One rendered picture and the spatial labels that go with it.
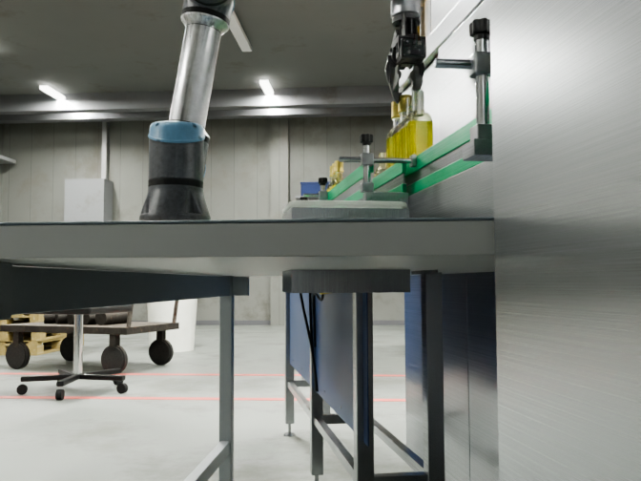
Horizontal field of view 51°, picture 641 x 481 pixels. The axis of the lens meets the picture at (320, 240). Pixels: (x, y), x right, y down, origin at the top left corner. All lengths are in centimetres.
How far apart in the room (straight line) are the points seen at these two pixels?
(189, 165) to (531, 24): 99
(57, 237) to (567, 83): 47
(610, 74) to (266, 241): 33
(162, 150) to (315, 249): 86
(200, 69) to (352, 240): 108
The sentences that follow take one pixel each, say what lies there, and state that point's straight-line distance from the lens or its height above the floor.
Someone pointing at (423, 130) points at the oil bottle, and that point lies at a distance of 161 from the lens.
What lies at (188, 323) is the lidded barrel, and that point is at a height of 29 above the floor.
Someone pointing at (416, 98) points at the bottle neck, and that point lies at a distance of 164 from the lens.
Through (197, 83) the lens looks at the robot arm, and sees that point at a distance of 165.
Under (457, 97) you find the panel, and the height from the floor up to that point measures 115.
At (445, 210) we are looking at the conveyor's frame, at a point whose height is 82.
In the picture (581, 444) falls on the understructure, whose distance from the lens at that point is 51.
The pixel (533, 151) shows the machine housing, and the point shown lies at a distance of 56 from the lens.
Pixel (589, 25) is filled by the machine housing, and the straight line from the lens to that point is 51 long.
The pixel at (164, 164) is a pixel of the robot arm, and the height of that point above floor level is 94.
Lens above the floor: 69
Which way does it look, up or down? 4 degrees up
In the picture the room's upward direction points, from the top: straight up
